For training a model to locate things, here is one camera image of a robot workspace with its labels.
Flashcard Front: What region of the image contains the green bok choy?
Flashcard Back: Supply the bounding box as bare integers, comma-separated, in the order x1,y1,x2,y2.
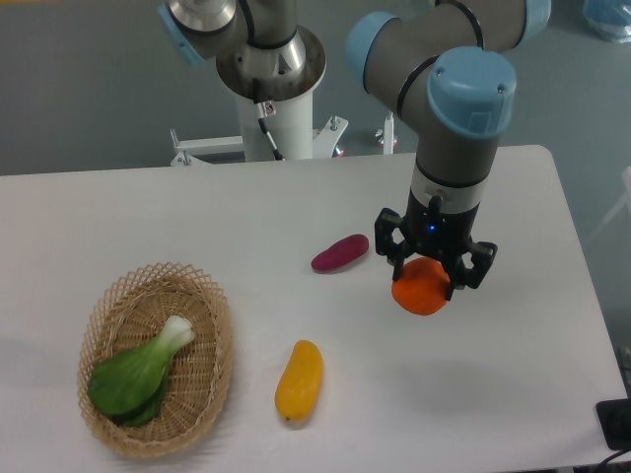
88,315,194,427

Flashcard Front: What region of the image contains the purple sweet potato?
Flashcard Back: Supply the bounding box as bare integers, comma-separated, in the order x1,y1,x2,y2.
311,234,370,273

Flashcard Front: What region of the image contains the yellow mango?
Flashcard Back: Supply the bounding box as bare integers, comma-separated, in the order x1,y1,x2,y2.
274,340,324,428

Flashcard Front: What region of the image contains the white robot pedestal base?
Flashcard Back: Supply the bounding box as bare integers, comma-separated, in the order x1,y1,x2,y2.
169,29,399,167

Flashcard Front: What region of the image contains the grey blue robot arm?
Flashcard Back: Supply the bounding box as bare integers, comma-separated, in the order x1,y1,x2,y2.
158,1,551,291

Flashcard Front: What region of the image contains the black cable on pedestal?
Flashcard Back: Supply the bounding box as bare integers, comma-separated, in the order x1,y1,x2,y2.
251,78,286,162

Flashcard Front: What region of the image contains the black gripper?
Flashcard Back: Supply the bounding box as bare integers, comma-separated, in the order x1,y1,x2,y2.
374,191,498,301

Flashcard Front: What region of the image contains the woven wicker basket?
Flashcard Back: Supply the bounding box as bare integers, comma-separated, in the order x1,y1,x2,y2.
77,262,235,458

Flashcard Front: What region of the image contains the white frame at right edge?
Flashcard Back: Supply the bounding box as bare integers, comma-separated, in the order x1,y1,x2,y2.
586,167,630,245

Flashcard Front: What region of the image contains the orange fruit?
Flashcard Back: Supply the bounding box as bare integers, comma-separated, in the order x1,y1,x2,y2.
391,257,450,316

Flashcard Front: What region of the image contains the blue bag in corner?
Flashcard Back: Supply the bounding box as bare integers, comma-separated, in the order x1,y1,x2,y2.
583,0,630,43

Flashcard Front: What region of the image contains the black device at table edge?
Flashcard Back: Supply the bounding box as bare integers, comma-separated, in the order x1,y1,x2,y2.
596,398,630,450

